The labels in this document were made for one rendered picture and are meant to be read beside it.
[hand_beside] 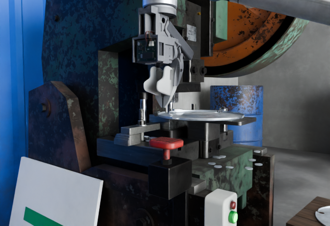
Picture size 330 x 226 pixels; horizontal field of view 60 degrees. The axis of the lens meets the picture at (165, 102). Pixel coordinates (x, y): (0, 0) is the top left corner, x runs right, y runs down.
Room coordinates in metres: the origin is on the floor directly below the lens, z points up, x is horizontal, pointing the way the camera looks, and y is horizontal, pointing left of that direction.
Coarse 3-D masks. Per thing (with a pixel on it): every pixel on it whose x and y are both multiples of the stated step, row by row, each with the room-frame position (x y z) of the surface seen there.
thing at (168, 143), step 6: (156, 138) 0.66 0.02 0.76; (162, 138) 0.67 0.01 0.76; (168, 138) 0.66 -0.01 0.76; (174, 138) 0.66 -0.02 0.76; (150, 144) 0.64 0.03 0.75; (156, 144) 0.63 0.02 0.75; (162, 144) 0.62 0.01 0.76; (168, 144) 0.61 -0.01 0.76; (174, 144) 0.62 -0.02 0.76; (180, 144) 0.63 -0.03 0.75; (168, 150) 0.64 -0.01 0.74; (168, 156) 0.64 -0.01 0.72
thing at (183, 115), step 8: (176, 112) 1.08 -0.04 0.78; (184, 112) 1.08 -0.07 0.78; (192, 112) 1.02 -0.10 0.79; (200, 112) 1.02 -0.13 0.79; (208, 112) 1.08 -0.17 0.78; (216, 112) 1.09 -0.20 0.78; (224, 112) 1.07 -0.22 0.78; (232, 112) 1.04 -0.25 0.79; (192, 120) 0.84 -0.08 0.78; (200, 120) 0.83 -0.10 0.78; (208, 120) 0.83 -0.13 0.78; (216, 120) 0.83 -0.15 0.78
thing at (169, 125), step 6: (150, 114) 1.01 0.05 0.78; (150, 120) 1.01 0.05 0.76; (156, 120) 1.00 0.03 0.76; (162, 120) 0.98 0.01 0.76; (168, 120) 0.96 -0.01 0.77; (174, 120) 0.99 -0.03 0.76; (180, 120) 1.01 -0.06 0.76; (162, 126) 0.98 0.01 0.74; (168, 126) 0.96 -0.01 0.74; (174, 126) 0.99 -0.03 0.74; (180, 126) 1.01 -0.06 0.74
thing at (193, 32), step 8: (192, 8) 1.01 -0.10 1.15; (200, 8) 1.05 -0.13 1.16; (192, 16) 1.01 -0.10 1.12; (200, 16) 1.05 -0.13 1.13; (192, 24) 1.01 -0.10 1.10; (200, 24) 1.05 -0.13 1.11; (192, 32) 1.01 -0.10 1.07; (200, 32) 1.06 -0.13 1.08; (192, 40) 1.01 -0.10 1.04; (200, 40) 1.06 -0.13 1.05; (192, 48) 1.01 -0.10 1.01; (200, 48) 1.06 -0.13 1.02; (192, 56) 1.01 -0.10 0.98; (184, 64) 0.96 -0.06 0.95; (192, 64) 0.96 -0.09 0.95; (200, 64) 1.00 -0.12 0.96; (184, 72) 0.96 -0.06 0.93; (192, 72) 0.95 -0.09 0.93; (200, 72) 0.99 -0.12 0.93; (184, 80) 0.96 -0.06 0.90; (192, 80) 0.96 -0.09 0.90; (200, 80) 1.00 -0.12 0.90
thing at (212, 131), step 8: (184, 120) 0.93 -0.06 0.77; (224, 120) 0.85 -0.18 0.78; (232, 120) 0.84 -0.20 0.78; (240, 120) 0.84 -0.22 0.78; (248, 120) 0.86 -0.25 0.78; (192, 128) 0.94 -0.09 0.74; (200, 128) 0.92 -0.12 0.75; (208, 128) 0.91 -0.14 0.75; (216, 128) 0.95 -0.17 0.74; (192, 136) 0.94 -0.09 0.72; (200, 136) 0.92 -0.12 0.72; (208, 136) 0.91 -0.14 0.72; (216, 136) 0.95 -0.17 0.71; (200, 144) 0.92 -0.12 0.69; (208, 144) 0.91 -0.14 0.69; (216, 144) 0.96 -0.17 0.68; (200, 152) 0.92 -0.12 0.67; (208, 152) 0.91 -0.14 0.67; (216, 152) 0.96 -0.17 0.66
